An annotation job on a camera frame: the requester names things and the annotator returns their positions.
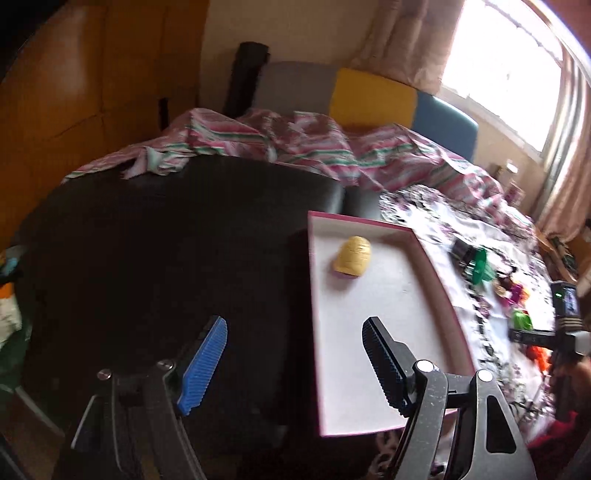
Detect green plastic spool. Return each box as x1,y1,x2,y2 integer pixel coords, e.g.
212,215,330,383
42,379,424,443
464,247,496,285

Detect magenta perforated cone toy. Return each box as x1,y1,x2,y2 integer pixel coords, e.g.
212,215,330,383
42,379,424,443
506,283,529,305

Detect pink white shallow box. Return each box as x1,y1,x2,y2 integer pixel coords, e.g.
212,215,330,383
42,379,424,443
306,210,477,438

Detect black grey jar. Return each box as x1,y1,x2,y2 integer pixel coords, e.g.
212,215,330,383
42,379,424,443
450,237,477,268

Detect orange linked cubes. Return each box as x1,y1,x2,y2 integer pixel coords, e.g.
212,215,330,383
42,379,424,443
526,346,552,374

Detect black yoga mat roll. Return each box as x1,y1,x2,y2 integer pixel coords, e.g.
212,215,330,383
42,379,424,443
222,41,270,118

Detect pink striped bed sheet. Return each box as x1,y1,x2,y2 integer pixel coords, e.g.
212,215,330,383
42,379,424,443
65,108,534,234

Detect white floral embroidered tablecloth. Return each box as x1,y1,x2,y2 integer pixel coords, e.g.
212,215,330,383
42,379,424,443
379,185,554,441

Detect pink curtain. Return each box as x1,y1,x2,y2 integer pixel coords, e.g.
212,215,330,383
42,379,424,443
351,0,464,95

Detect yellow perforated egg toy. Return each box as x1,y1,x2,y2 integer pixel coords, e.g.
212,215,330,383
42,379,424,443
332,236,372,277

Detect person right hand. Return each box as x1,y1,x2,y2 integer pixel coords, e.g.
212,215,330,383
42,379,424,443
551,356,591,413

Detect green toy camera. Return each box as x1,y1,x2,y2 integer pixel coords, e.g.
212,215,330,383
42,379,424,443
512,308,533,331

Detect grey yellow blue headboard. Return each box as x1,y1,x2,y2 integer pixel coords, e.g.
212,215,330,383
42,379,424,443
252,61,478,161

